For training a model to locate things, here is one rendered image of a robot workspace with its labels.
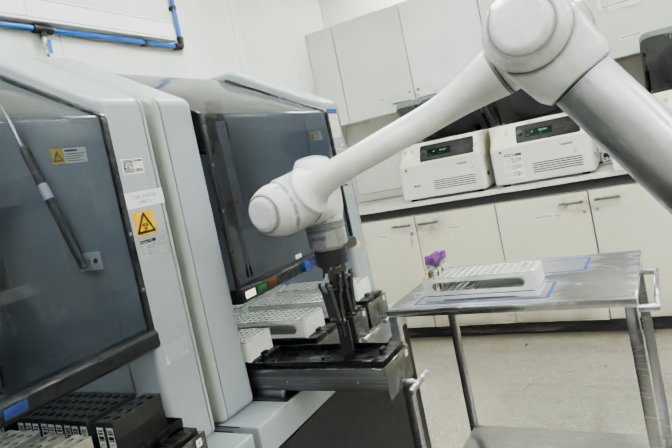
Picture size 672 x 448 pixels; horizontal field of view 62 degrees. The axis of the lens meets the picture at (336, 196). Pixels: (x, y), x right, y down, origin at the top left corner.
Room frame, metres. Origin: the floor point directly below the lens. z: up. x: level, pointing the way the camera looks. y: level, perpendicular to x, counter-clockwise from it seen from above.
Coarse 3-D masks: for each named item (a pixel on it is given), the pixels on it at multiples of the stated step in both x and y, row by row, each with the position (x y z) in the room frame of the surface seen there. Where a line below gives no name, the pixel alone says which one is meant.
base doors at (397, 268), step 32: (576, 192) 3.09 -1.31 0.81; (608, 192) 3.02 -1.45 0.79; (640, 192) 2.95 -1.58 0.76; (384, 224) 3.66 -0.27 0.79; (416, 224) 3.56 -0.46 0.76; (448, 224) 3.46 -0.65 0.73; (480, 224) 3.37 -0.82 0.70; (512, 224) 3.27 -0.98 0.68; (544, 224) 3.19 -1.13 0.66; (576, 224) 3.10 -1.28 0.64; (608, 224) 3.03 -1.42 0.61; (640, 224) 2.96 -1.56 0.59; (384, 256) 3.68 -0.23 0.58; (416, 256) 3.57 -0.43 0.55; (448, 256) 3.48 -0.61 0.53; (480, 256) 3.38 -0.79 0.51; (512, 256) 3.29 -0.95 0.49; (544, 256) 3.20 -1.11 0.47; (384, 288) 3.70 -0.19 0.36; (416, 320) 3.62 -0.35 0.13; (448, 320) 3.52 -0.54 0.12; (480, 320) 3.42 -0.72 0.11; (512, 320) 3.33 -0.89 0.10; (544, 320) 3.24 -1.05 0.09; (576, 320) 3.15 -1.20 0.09
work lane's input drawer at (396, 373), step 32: (288, 352) 1.35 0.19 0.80; (320, 352) 1.30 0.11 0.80; (352, 352) 1.26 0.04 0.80; (384, 352) 1.17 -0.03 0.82; (256, 384) 1.27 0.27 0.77; (288, 384) 1.23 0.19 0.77; (320, 384) 1.19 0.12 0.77; (352, 384) 1.15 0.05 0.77; (384, 384) 1.12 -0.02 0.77; (416, 384) 1.13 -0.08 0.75
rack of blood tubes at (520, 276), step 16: (448, 272) 1.51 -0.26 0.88; (464, 272) 1.47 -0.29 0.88; (480, 272) 1.43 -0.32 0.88; (496, 272) 1.40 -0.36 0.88; (512, 272) 1.37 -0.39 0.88; (528, 272) 1.35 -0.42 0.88; (432, 288) 1.47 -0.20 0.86; (448, 288) 1.49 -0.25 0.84; (464, 288) 1.45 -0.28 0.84; (480, 288) 1.49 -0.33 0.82; (496, 288) 1.39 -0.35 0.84; (512, 288) 1.37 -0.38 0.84; (528, 288) 1.35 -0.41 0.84
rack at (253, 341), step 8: (256, 328) 1.40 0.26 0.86; (264, 328) 1.39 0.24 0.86; (240, 336) 1.37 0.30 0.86; (248, 336) 1.34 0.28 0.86; (256, 336) 1.33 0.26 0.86; (264, 336) 1.36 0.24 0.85; (248, 344) 1.30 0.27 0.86; (256, 344) 1.32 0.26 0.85; (264, 344) 1.35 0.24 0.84; (272, 344) 1.38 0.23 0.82; (248, 352) 1.30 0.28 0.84; (256, 352) 1.32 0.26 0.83; (248, 360) 1.30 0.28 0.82
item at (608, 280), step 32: (576, 256) 1.64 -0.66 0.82; (608, 256) 1.57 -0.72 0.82; (640, 256) 1.51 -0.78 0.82; (416, 288) 1.66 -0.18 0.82; (544, 288) 1.39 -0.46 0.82; (576, 288) 1.33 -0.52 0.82; (608, 288) 1.28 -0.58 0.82; (640, 288) 1.55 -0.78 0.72; (640, 352) 1.19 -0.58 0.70; (640, 384) 1.19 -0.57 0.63; (416, 416) 1.47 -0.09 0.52
